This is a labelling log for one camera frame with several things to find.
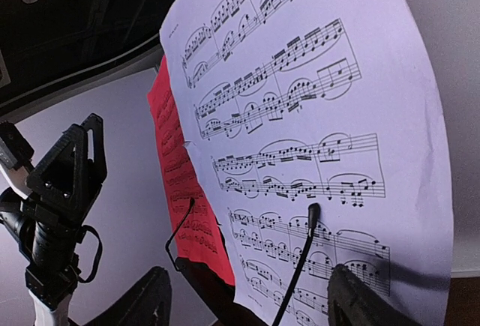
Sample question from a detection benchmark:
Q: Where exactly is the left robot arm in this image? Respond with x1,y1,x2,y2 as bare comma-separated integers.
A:
1,113,107,325

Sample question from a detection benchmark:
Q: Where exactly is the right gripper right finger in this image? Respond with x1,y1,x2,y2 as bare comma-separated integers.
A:
327,264,419,326

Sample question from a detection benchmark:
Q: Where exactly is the black music stand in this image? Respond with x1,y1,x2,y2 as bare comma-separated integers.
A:
170,203,321,325

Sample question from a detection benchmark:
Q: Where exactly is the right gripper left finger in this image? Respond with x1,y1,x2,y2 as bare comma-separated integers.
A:
89,266,172,326

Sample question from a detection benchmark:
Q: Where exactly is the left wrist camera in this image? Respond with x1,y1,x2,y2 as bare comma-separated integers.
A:
0,121,34,172

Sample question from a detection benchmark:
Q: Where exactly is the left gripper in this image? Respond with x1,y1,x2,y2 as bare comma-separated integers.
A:
1,113,107,304

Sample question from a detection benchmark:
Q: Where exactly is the red sheet music paper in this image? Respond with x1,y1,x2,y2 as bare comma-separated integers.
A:
147,57,235,286

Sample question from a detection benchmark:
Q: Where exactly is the lavender paper sheet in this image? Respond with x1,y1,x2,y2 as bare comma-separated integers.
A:
160,0,453,325

